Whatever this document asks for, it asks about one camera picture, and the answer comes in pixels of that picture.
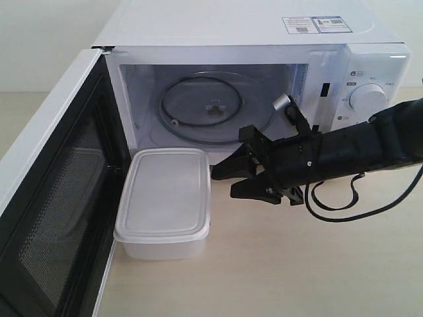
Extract upper white control knob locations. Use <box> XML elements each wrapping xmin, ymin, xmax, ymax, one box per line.
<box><xmin>349</xmin><ymin>83</ymin><xmax>387</xmax><ymax>117</ymax></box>

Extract glass turntable plate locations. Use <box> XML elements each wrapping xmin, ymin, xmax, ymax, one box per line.
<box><xmin>157</xmin><ymin>71</ymin><xmax>274</xmax><ymax>145</ymax></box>

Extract white microwave door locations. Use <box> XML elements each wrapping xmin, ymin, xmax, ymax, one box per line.
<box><xmin>1</xmin><ymin>48</ymin><xmax>131</xmax><ymax>316</ymax></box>

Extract white lidded plastic container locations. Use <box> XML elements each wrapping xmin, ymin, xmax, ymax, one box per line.
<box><xmin>114</xmin><ymin>147</ymin><xmax>211</xmax><ymax>260</ymax></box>

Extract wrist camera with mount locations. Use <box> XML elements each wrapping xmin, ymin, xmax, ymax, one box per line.
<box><xmin>272</xmin><ymin>94</ymin><xmax>319</xmax><ymax>136</ymax></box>

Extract white microwave oven body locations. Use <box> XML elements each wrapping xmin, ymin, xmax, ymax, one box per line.
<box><xmin>94</xmin><ymin>1</ymin><xmax>410</xmax><ymax>165</ymax></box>

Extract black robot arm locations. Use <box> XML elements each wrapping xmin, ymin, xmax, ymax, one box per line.
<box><xmin>211</xmin><ymin>96</ymin><xmax>422</xmax><ymax>205</ymax></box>

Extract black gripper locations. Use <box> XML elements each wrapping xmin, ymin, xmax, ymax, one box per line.
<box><xmin>211</xmin><ymin>125</ymin><xmax>322</xmax><ymax>205</ymax></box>

